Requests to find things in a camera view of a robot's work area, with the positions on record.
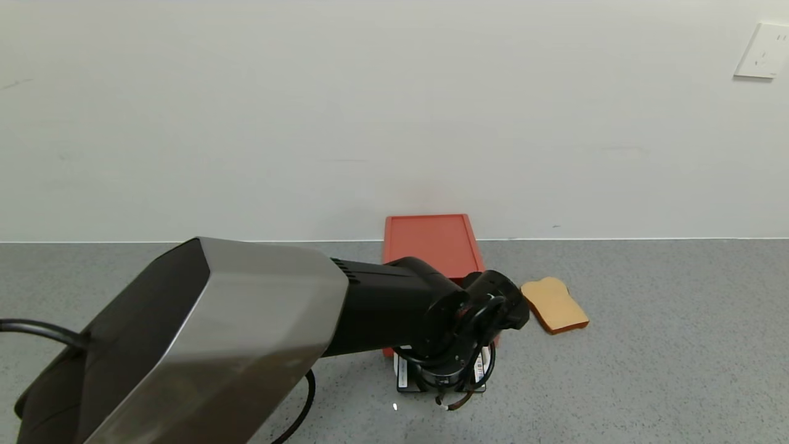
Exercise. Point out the white wall socket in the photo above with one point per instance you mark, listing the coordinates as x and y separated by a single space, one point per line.
764 52

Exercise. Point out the left robot arm silver black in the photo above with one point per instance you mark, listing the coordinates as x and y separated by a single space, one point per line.
246 320

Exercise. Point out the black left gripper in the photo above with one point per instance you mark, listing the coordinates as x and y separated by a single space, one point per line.
441 377

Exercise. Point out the toast bread slice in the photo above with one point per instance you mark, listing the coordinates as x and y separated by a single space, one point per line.
555 305

